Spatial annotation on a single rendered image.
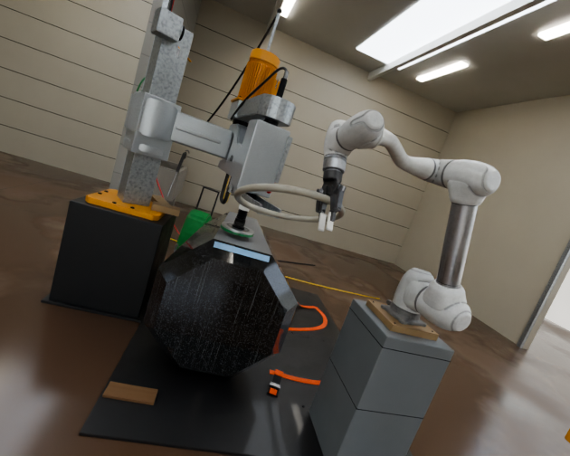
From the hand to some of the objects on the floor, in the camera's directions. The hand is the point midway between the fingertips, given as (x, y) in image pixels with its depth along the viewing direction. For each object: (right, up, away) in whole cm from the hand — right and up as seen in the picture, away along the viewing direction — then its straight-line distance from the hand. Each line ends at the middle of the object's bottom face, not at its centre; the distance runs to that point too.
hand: (326, 222), depth 121 cm
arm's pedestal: (+21, -128, +62) cm, 144 cm away
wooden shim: (-96, -89, +45) cm, 139 cm away
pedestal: (-156, -55, +133) cm, 212 cm away
